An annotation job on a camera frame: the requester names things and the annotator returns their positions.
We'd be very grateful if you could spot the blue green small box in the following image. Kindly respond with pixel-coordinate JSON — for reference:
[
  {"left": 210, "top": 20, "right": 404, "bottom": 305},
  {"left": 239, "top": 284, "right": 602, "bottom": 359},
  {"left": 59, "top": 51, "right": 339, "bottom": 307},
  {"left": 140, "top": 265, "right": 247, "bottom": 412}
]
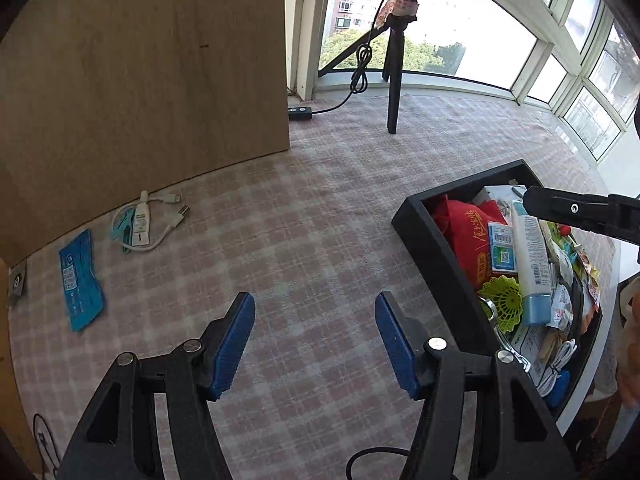
[{"left": 487, "top": 222, "right": 518, "bottom": 273}]

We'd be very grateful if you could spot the small white tube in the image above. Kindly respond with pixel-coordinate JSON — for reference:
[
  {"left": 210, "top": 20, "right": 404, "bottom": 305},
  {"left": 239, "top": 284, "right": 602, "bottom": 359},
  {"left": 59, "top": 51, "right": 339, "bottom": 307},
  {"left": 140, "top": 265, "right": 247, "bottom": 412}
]
[{"left": 131, "top": 191, "right": 151, "bottom": 247}]

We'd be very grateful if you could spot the short white usb cable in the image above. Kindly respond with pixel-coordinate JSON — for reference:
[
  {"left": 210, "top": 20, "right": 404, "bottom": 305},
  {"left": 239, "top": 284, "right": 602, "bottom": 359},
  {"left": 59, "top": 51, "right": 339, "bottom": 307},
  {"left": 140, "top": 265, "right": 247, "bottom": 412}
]
[{"left": 111, "top": 191, "right": 192, "bottom": 253}]

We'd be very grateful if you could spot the blue flat packet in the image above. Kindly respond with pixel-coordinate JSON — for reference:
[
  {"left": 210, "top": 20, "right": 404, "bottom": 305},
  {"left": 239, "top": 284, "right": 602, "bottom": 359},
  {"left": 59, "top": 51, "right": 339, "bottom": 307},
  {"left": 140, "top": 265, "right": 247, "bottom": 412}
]
[{"left": 59, "top": 229, "right": 107, "bottom": 332}]

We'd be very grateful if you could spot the black tripod cable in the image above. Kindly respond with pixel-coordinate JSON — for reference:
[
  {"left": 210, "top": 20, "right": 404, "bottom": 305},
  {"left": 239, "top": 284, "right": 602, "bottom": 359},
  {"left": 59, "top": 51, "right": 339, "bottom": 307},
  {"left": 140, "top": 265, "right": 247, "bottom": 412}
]
[{"left": 312, "top": 0, "right": 396, "bottom": 113}]

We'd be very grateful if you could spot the teal small packet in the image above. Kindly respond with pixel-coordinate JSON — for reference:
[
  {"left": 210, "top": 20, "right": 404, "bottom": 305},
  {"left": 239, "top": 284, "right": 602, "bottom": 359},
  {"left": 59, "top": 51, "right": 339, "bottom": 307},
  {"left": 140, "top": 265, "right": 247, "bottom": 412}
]
[{"left": 107, "top": 210, "right": 138, "bottom": 256}]

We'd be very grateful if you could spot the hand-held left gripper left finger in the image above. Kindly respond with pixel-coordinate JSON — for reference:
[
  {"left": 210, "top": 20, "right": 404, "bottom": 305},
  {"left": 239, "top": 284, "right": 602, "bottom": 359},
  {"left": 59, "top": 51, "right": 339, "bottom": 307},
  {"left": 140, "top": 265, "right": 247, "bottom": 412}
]
[{"left": 57, "top": 291, "right": 256, "bottom": 480}]

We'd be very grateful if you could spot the black storage box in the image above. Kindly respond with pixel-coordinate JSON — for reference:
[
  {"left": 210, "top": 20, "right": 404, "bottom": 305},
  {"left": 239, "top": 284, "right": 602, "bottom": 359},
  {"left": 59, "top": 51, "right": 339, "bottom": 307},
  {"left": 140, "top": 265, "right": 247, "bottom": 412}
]
[{"left": 391, "top": 159, "right": 603, "bottom": 421}]

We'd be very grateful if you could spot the yellow-green plastic shuttlecock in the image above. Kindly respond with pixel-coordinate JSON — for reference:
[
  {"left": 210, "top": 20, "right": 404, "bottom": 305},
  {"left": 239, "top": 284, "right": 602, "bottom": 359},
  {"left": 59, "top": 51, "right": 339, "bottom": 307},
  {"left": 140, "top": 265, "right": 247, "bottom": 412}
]
[{"left": 477, "top": 275, "right": 524, "bottom": 335}]

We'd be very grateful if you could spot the white paper packet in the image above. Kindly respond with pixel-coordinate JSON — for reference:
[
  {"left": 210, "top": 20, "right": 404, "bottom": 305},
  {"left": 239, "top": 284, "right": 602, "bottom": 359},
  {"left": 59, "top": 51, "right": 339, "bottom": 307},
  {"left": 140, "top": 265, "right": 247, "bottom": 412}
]
[{"left": 472, "top": 185, "right": 528, "bottom": 216}]

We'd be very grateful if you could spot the thin black cable loop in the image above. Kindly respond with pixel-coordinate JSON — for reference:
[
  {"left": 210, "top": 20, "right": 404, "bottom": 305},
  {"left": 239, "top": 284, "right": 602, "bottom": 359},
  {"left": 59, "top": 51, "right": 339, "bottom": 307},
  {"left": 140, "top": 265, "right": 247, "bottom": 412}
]
[{"left": 345, "top": 447, "right": 416, "bottom": 480}]

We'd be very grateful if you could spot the large white blue-capped tube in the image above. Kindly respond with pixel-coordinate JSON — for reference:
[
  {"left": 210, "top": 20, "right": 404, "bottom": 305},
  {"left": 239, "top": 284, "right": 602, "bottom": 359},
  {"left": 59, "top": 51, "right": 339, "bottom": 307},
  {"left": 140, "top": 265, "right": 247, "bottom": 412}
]
[{"left": 510, "top": 200, "right": 556, "bottom": 326}]

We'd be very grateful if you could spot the upright light wooden board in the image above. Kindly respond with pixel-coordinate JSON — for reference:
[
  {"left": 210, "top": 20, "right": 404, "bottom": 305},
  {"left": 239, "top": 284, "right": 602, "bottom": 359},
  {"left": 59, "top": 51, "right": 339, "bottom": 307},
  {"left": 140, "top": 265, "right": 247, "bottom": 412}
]
[{"left": 0, "top": 0, "right": 291, "bottom": 266}]

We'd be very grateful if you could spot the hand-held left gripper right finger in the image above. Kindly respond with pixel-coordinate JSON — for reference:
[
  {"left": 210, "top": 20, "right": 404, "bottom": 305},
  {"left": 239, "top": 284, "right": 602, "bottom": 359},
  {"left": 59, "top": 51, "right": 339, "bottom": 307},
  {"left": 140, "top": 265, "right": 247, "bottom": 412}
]
[{"left": 375, "top": 290, "right": 578, "bottom": 480}]

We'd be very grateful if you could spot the white window frame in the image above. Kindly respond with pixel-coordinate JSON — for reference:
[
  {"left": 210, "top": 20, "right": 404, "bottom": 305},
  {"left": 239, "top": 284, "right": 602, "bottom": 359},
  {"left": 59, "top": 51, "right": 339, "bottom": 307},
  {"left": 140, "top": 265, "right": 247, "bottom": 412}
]
[{"left": 285, "top": 0, "right": 640, "bottom": 161}]

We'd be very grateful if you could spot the grey metal bracket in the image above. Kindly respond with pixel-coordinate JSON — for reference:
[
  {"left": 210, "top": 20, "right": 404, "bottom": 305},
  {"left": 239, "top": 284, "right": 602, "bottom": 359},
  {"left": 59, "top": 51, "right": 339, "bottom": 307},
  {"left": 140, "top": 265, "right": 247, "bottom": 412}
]
[{"left": 7, "top": 267, "right": 28, "bottom": 306}]

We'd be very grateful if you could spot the red bag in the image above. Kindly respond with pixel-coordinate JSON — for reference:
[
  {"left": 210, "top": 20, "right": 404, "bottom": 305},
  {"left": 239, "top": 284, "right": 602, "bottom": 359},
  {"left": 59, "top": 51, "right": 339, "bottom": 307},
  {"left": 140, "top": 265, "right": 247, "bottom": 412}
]
[{"left": 432, "top": 195, "right": 508, "bottom": 291}]

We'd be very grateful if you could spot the black tripod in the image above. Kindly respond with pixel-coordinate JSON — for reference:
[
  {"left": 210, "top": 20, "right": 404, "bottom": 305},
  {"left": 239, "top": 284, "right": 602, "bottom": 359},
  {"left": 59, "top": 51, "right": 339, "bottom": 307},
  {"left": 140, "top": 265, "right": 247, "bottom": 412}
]
[{"left": 317, "top": 0, "right": 418, "bottom": 135}]

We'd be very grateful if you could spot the white printed packet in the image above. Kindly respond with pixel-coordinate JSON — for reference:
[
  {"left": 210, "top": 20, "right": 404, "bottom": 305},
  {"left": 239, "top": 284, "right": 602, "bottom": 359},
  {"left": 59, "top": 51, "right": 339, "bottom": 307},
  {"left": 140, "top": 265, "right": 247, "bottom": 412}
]
[{"left": 512, "top": 325, "right": 551, "bottom": 391}]

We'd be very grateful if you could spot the pink plaid desktop cloth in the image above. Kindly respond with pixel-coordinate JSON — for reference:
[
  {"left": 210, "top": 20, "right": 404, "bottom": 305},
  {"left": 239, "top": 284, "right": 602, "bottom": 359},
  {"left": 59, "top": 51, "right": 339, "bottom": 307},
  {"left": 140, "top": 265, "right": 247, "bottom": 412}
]
[{"left": 7, "top": 92, "right": 621, "bottom": 480}]

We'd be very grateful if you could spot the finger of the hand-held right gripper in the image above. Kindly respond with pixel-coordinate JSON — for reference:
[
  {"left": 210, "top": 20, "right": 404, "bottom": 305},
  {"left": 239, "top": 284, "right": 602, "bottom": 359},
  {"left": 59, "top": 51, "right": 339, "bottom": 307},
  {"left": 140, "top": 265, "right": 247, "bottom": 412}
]
[{"left": 522, "top": 186, "right": 614, "bottom": 234}]

